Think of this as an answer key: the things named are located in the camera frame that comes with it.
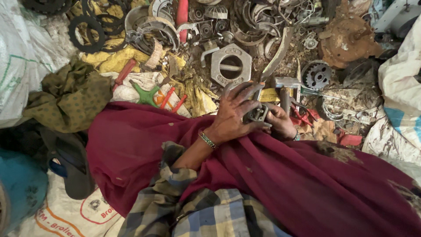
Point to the dirty yellow cloth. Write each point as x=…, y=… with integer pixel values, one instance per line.
x=121, y=59

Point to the person's left hand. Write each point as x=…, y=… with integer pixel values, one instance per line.
x=230, y=118

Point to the maroon cloth garment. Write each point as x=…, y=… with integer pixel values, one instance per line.
x=263, y=184

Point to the rusty brown metal hub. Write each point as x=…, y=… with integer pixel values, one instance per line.
x=348, y=39

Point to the blue plastic drum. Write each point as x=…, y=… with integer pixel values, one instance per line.
x=18, y=187

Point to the grey curved brake shoes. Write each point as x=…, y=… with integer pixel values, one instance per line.
x=158, y=29

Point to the dark rubber sandal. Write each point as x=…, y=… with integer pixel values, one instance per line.
x=70, y=164

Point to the white sack with blue patch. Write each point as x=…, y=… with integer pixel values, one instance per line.
x=403, y=82

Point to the black metal disc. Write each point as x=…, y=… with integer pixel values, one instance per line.
x=357, y=72

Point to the steel hammer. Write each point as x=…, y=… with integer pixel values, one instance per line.
x=286, y=84

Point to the teal beaded bangle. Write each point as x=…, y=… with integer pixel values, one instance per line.
x=297, y=135

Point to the white sack with red print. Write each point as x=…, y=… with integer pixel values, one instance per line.
x=65, y=217

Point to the green beaded bangle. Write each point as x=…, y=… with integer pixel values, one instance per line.
x=208, y=140

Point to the pile of black clutch plates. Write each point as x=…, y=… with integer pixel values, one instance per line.
x=108, y=19

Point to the person's right fingers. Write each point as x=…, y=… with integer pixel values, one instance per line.
x=271, y=110

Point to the person's right hand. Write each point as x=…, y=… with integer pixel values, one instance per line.
x=279, y=125

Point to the green plastic cross piece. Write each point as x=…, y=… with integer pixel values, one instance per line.
x=146, y=94

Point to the stained white sack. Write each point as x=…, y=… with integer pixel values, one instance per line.
x=388, y=141

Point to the grey toothed sprocket gear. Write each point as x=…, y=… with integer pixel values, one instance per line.
x=316, y=75

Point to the hexagonal grey metal casting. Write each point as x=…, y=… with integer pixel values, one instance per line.
x=217, y=65

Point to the olive dotted cloth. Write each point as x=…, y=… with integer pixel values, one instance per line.
x=69, y=95

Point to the grey machine housing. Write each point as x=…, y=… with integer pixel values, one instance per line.
x=398, y=16

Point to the thin red plastic stick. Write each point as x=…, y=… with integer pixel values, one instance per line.
x=167, y=98
x=179, y=103

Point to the plain white woven sack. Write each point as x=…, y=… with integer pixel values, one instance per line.
x=23, y=56

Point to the heap of scrap metal parts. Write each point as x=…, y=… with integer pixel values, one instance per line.
x=256, y=23

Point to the long curved metal strip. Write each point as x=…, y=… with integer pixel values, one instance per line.
x=278, y=56

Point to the grey metal clamp part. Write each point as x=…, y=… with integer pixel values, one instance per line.
x=258, y=115

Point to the plaid shirt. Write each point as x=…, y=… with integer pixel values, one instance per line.
x=197, y=210

